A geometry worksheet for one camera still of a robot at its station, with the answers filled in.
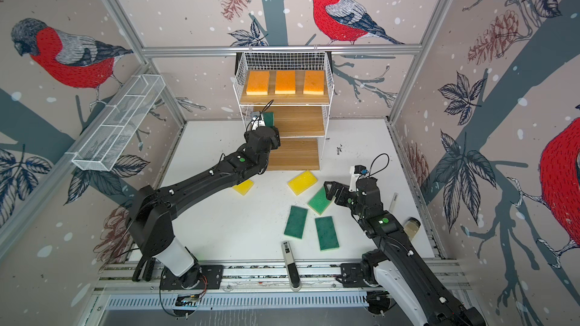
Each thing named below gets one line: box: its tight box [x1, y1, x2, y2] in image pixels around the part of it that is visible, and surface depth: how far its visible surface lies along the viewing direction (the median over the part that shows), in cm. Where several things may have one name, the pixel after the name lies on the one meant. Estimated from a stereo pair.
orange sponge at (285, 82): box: [274, 70, 296, 95], surface depth 75 cm
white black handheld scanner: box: [280, 240, 303, 293], surface depth 73 cm
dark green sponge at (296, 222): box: [283, 205, 309, 240], surface depth 85 cm
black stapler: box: [132, 255, 156, 283], surface depth 76 cm
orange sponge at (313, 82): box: [302, 70, 325, 96], surface depth 74 cm
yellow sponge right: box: [286, 169, 318, 197], surface depth 99 cm
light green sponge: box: [307, 185, 334, 216], surface depth 92 cm
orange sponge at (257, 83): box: [246, 70, 270, 96], surface depth 74 cm
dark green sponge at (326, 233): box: [314, 215, 340, 252], surface depth 83 cm
